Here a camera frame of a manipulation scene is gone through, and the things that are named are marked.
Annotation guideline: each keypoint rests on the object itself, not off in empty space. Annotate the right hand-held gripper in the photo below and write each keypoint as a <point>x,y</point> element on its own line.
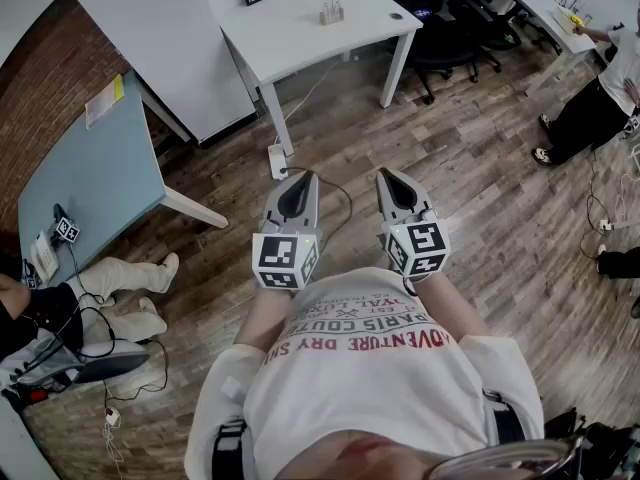
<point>425,248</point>

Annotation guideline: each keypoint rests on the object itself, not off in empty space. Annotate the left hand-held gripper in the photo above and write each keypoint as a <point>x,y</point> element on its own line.
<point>285,253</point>

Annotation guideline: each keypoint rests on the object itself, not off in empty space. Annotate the small beige wooden block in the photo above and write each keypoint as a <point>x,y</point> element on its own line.
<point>331,18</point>

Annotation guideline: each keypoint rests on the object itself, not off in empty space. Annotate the person's left forearm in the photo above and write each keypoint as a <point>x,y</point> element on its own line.
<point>262,318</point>

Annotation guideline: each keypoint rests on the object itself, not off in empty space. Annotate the person's right forearm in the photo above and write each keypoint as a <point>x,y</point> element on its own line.
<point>450,303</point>

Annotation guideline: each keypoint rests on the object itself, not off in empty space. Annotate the white power strip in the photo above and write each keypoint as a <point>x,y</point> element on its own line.
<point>276,160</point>
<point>620,224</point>

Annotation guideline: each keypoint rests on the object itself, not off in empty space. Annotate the white desk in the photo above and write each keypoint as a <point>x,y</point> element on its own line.
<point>535,3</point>
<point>310,38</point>

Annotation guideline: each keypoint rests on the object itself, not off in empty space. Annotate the person's white printed T-shirt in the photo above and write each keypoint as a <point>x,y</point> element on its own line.
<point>370,393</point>

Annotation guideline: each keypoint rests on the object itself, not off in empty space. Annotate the light blue desk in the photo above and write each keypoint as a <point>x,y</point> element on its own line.
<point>95,168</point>

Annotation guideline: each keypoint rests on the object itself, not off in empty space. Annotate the paper sheet with yellow strip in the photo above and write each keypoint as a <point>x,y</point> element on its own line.
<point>104,100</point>

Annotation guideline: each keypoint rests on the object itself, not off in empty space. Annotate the white box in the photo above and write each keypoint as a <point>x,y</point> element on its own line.
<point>565,20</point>

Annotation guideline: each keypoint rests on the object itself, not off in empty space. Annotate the white desk phone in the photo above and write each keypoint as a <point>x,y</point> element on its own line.
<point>44,258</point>

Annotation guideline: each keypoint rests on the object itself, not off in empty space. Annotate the white power adapter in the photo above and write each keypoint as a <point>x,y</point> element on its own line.
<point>112,416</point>

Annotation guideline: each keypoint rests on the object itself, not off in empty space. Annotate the black bag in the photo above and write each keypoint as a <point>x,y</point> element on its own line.
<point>600,448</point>

